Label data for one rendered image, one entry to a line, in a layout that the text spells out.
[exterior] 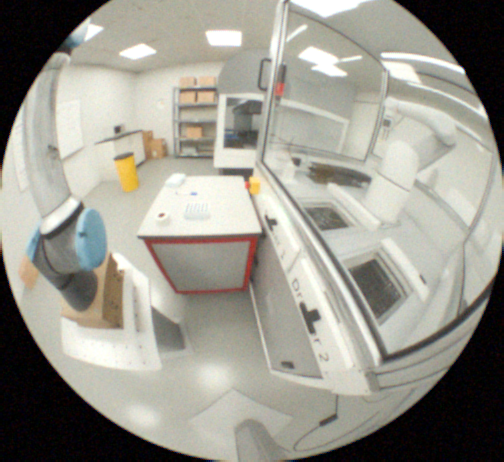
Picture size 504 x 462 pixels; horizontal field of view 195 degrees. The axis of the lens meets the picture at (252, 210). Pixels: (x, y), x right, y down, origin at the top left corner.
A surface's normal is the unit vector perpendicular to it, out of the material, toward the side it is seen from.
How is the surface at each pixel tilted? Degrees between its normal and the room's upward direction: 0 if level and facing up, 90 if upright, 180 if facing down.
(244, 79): 90
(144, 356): 0
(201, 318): 0
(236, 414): 3
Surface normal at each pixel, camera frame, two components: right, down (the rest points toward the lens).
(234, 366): 0.11, -0.80
